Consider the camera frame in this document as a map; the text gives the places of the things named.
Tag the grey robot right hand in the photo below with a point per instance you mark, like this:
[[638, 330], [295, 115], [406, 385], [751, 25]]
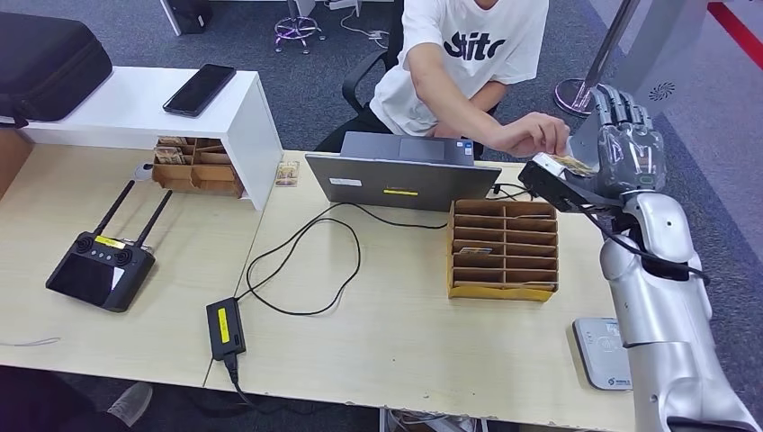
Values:
[[632, 155]]

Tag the person's right hand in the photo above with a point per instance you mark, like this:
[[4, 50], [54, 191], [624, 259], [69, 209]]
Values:
[[530, 137]]

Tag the photo ID card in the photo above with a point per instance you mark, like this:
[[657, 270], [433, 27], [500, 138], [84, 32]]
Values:
[[575, 166]]

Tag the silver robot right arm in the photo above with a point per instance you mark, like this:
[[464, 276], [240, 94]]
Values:
[[661, 322]]

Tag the person's right forearm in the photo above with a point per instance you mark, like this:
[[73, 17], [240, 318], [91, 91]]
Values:
[[453, 101]]

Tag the person's left forearm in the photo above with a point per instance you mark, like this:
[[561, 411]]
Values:
[[489, 94]]

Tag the cardboard slotted card holder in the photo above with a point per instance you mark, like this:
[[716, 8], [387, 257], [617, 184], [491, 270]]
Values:
[[500, 292]]

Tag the white card reader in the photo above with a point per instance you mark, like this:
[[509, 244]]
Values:
[[596, 352]]

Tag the grey kiosk stand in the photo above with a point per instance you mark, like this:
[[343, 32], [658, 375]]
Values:
[[661, 54]]

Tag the grey laptop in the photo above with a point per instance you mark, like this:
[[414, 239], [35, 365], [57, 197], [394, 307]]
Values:
[[405, 185]]

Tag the red barrier belt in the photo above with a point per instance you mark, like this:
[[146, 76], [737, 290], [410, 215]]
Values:
[[736, 27]]

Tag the black office chair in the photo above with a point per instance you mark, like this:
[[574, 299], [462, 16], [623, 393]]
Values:
[[357, 77]]

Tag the chrome stool base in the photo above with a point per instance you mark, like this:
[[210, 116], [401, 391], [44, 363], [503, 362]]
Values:
[[297, 28]]

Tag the black smartphone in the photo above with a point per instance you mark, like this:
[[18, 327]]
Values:
[[200, 90]]

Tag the open cardboard box organizer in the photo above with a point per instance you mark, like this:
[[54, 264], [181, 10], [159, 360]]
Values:
[[198, 180]]

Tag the stack of photo cards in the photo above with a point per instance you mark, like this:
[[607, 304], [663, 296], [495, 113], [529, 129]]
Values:
[[170, 155], [172, 141]]

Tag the black power adapter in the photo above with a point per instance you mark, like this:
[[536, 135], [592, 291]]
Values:
[[225, 329]]

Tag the black computer tower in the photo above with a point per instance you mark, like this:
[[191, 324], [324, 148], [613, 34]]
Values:
[[189, 15]]

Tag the white round puck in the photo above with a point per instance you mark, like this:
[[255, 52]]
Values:
[[143, 172]]

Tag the white desk shelf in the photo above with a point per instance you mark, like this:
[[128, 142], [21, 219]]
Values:
[[119, 110]]

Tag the black remote controller with antennas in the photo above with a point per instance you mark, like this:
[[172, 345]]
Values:
[[98, 274]]

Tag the black carrying case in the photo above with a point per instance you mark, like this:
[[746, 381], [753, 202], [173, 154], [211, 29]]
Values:
[[42, 65]]

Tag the brown wooden board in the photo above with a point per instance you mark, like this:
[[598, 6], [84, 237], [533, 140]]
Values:
[[13, 160]]

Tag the black and white wrist camera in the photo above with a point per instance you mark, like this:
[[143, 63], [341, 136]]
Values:
[[551, 179]]

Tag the chrome stanchion post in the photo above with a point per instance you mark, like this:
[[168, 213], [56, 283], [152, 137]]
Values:
[[572, 95]]

